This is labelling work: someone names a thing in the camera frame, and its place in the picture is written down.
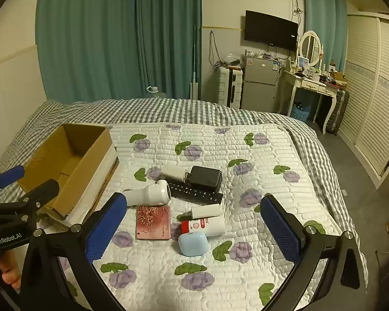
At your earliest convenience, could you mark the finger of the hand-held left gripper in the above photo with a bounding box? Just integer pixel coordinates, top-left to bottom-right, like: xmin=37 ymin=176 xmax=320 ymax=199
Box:
xmin=0 ymin=165 xmax=26 ymax=202
xmin=17 ymin=179 xmax=60 ymax=210

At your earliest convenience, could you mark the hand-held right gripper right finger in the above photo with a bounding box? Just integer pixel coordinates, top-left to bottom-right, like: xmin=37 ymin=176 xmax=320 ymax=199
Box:
xmin=259 ymin=194 xmax=367 ymax=311

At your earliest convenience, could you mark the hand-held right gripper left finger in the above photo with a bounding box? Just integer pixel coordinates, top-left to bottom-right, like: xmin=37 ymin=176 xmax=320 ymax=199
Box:
xmin=19 ymin=192 xmax=130 ymax=311

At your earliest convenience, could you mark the white square charger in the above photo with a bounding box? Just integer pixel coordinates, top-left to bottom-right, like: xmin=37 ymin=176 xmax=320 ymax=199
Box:
xmin=162 ymin=166 xmax=192 ymax=182

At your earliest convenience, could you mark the person's left hand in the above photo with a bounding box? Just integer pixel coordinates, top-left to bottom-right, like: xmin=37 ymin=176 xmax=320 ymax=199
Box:
xmin=0 ymin=251 xmax=23 ymax=291

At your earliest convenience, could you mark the pink floral card case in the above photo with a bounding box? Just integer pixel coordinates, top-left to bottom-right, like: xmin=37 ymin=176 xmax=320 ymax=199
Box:
xmin=136 ymin=204 xmax=172 ymax=241

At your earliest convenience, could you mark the white handheld lint shaver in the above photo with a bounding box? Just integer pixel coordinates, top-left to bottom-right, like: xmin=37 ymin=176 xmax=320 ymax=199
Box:
xmin=125 ymin=179 xmax=172 ymax=207

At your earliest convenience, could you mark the white bottle with red label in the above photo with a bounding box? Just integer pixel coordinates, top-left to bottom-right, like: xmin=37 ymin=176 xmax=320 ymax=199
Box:
xmin=180 ymin=215 xmax=226 ymax=238

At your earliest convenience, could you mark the white tube with dark cap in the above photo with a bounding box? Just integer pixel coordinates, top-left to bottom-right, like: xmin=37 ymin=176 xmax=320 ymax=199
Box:
xmin=178 ymin=203 xmax=222 ymax=222

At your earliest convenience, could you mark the light blue earbuds case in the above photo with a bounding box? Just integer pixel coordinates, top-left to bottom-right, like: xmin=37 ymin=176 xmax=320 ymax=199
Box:
xmin=177 ymin=231 xmax=210 ymax=257

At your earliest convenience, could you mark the black charger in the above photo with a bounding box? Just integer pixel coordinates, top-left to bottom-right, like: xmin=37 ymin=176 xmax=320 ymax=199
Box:
xmin=183 ymin=165 xmax=223 ymax=193

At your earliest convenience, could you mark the black remote control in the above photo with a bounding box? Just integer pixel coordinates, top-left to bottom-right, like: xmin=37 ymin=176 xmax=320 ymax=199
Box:
xmin=167 ymin=181 xmax=224 ymax=206

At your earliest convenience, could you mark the white floral quilt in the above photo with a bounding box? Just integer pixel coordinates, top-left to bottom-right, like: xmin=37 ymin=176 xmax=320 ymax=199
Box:
xmin=36 ymin=123 xmax=369 ymax=311

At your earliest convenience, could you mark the blue plastic basket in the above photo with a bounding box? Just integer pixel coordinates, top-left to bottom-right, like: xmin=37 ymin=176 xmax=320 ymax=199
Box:
xmin=291 ymin=102 xmax=312 ymax=121

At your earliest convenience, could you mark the grey checkered bedsheet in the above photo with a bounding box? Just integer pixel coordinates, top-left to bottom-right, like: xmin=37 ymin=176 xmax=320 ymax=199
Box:
xmin=0 ymin=98 xmax=369 ymax=276

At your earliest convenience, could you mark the dark suitcase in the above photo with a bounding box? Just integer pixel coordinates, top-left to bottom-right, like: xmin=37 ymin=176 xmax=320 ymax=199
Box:
xmin=325 ymin=87 xmax=350 ymax=136

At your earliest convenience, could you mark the white dressing table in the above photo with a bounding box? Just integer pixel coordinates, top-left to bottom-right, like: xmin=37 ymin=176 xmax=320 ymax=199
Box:
xmin=280 ymin=67 xmax=339 ymax=134

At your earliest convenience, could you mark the white suitcase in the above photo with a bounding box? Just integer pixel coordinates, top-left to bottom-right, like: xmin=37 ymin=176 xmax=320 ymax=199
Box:
xmin=218 ymin=66 xmax=244 ymax=108

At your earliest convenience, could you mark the teal curtain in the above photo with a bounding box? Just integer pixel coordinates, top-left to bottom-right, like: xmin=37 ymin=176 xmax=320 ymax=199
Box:
xmin=134 ymin=0 xmax=203 ymax=99
xmin=35 ymin=0 xmax=141 ymax=102
xmin=303 ymin=0 xmax=348 ymax=72

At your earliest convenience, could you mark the small brown cardboard box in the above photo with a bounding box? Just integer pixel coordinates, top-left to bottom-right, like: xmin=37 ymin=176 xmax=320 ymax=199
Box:
xmin=330 ymin=70 xmax=348 ymax=87

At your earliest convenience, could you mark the white louvred wardrobe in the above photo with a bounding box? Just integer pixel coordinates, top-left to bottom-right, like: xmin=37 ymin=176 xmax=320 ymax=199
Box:
xmin=336 ymin=12 xmax=389 ymax=189

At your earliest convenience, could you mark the white mop pole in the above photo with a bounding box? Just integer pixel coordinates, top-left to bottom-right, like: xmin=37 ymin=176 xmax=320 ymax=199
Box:
xmin=189 ymin=25 xmax=200 ymax=100

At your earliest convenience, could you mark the white oval vanity mirror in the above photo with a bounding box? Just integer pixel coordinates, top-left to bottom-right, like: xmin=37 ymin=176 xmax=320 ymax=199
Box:
xmin=296 ymin=30 xmax=325 ymax=69

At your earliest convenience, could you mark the black wall television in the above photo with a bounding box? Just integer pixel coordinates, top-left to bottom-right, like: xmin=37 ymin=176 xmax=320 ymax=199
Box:
xmin=244 ymin=10 xmax=299 ymax=53

